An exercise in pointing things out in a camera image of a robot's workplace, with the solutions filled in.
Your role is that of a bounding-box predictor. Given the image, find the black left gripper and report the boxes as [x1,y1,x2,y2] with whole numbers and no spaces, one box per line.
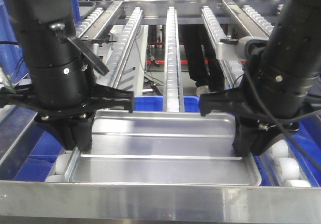
[0,83,136,152]

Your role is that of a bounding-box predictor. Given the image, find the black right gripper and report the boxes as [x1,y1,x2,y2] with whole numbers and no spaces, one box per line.
[199,87,321,158]

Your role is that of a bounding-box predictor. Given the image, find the silver ribbed metal tray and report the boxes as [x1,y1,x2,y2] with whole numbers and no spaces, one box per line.
[67,111,261,186]

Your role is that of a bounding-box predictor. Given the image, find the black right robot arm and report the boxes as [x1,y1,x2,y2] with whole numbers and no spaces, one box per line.
[199,0,320,157]

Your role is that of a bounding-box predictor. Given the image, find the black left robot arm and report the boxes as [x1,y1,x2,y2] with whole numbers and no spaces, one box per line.
[1,0,134,151]

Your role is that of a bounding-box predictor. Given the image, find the grey tray far left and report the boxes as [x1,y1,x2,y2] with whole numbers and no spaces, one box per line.
[78,1,97,19]

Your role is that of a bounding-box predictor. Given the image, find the left centre roller track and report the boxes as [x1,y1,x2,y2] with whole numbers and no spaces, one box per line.
[45,7,143,182]

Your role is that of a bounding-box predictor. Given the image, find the lower left blue bin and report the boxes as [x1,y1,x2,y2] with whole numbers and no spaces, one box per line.
[14,132,65,182]

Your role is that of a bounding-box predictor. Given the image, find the lower centre blue bin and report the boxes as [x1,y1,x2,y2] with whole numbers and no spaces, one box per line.
[134,95,200,113]

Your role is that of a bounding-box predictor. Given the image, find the lower right blue bin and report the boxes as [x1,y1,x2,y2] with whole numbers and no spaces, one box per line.
[254,115,320,187]

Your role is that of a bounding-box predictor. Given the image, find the person in black clothes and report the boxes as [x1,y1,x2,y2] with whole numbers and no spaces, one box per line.
[180,24,224,96]

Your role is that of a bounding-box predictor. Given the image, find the far left roller track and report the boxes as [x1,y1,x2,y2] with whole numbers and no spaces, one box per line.
[76,7,104,38]

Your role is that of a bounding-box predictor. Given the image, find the far right roller track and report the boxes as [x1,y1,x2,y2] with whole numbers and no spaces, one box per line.
[242,5,274,36]

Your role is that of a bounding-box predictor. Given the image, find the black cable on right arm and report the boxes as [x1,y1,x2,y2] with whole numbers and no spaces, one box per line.
[233,58,321,169]

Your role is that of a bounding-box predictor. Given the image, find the red floor frame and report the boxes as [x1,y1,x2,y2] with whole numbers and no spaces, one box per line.
[145,42,249,65]

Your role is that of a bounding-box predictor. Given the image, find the front steel shelf rail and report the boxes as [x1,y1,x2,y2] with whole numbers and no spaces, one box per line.
[1,181,320,223]

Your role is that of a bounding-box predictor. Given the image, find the left steel divider rail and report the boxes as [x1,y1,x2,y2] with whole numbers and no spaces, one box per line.
[0,1,123,177]

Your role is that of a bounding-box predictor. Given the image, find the steel divider rail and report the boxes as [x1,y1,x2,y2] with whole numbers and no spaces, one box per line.
[0,1,123,177]
[221,0,268,38]

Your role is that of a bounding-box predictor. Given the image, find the right steel divider rail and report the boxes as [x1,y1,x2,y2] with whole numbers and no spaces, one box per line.
[221,0,268,38]

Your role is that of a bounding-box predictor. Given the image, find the rear steel cross rail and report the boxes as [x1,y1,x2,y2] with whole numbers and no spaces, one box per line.
[117,0,241,25]

